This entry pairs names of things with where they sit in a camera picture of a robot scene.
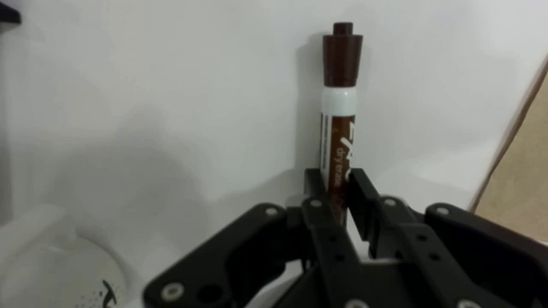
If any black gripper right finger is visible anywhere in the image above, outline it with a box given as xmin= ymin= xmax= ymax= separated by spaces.
xmin=344 ymin=167 xmax=548 ymax=308

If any white ceramic mug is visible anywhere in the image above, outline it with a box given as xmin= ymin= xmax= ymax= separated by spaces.
xmin=0 ymin=203 xmax=142 ymax=308

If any brown dry erase marker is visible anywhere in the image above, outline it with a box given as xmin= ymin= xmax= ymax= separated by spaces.
xmin=317 ymin=20 xmax=365 ymax=227

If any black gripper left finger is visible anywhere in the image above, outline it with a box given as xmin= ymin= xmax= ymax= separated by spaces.
xmin=142 ymin=167 xmax=370 ymax=308

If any large tan cardboard sheet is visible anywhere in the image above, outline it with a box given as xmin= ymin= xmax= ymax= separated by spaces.
xmin=468 ymin=54 xmax=548 ymax=244

